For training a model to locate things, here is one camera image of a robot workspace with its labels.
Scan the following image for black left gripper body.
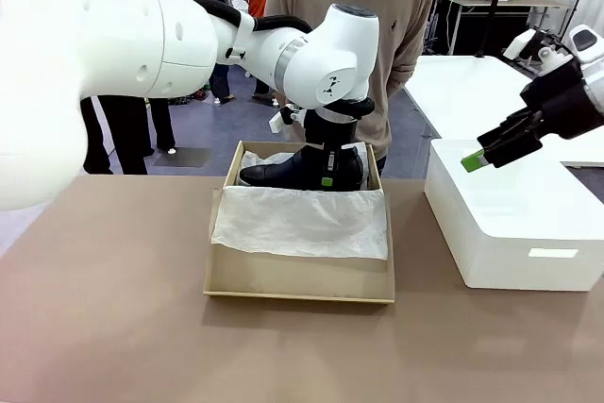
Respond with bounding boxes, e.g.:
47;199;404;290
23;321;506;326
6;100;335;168
304;112;359;154

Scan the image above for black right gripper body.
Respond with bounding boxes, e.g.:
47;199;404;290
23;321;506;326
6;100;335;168
518;57;604;141

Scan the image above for black leather buckle shoe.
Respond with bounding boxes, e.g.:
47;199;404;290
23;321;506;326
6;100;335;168
238;143;367;190

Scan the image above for cardboard shoe box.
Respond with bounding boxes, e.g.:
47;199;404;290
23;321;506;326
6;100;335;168
202;140;396;305

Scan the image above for white foam box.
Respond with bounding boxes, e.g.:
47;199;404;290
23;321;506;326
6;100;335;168
423;138;604;293

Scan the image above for white blank box label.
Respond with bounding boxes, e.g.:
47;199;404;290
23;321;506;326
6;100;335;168
527;247;579;260

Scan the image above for white tissue paper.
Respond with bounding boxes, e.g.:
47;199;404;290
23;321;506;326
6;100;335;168
210;141;391;261

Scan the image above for white table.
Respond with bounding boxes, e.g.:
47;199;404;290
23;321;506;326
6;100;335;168
403;54;604;169

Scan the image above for background workbench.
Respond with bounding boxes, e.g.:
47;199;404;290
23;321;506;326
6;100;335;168
431;0;570;58

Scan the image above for black pole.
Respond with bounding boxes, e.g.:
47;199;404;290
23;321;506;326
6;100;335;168
474;0;511;59

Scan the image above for person in beige sweater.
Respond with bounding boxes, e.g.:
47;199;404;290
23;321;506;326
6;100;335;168
263;0;435;178

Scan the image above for colourful clothes pile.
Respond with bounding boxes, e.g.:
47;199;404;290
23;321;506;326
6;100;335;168
167;88;210;105

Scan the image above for dark floor mat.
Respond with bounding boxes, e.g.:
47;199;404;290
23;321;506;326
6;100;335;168
153;146;212;168

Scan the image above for figure in black leggings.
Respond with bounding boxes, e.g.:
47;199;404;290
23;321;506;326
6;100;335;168
148;98;176;155

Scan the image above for mannequin in white jacket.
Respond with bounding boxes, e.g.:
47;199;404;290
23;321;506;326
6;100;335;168
79;93;150;176

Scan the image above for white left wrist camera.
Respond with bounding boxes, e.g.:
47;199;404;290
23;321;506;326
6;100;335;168
268;108;306;134

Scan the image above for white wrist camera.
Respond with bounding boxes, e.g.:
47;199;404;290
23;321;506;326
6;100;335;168
501;28;539;62
268;108;306;134

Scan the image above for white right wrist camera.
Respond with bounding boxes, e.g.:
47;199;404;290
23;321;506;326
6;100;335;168
501;28;539;62

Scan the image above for black arm cable sleeve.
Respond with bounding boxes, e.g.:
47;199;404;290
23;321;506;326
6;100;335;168
176;0;313;35

